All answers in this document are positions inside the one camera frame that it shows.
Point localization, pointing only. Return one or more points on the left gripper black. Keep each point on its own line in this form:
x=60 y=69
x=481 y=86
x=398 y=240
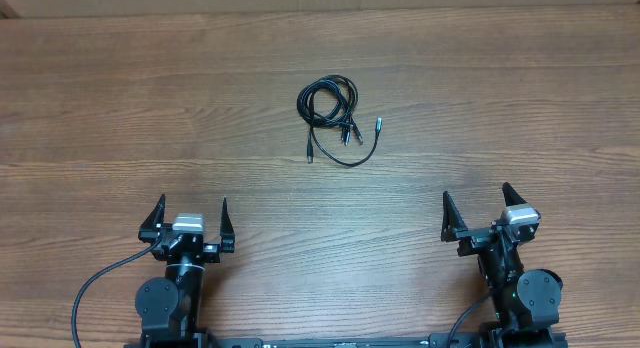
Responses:
x=212 y=254

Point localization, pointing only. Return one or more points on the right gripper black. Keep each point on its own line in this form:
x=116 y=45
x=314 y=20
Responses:
x=472 y=237

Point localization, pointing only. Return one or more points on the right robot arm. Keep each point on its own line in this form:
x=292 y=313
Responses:
x=526 y=303

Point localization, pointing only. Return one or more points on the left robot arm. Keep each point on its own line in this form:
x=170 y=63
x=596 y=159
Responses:
x=169 y=306

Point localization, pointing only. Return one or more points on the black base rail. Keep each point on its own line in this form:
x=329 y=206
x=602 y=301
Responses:
x=434 y=340

